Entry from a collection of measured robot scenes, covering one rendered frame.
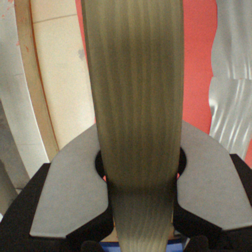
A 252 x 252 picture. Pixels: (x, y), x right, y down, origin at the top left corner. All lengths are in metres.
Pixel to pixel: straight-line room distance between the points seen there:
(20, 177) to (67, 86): 1.71
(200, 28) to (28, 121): 0.20
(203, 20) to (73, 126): 0.19
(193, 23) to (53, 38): 0.14
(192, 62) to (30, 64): 0.16
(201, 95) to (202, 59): 0.04
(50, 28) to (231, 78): 0.20
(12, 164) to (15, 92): 1.64
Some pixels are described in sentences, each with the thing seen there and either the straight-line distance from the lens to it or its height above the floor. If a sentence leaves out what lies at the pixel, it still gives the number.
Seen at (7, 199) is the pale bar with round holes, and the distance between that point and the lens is 0.29.
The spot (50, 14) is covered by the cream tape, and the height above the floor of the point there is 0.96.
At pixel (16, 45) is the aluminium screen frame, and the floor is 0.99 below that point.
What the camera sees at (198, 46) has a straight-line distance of 0.22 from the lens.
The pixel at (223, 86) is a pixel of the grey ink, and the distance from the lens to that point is 0.24.
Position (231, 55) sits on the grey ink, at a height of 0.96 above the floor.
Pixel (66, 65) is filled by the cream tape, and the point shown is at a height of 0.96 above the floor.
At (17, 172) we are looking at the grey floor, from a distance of 1.88.
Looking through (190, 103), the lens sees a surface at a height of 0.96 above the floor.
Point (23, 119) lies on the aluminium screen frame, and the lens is 0.22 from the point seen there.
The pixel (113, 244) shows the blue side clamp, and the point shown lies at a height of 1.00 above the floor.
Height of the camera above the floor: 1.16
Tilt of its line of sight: 61 degrees down
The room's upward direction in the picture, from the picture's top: 178 degrees counter-clockwise
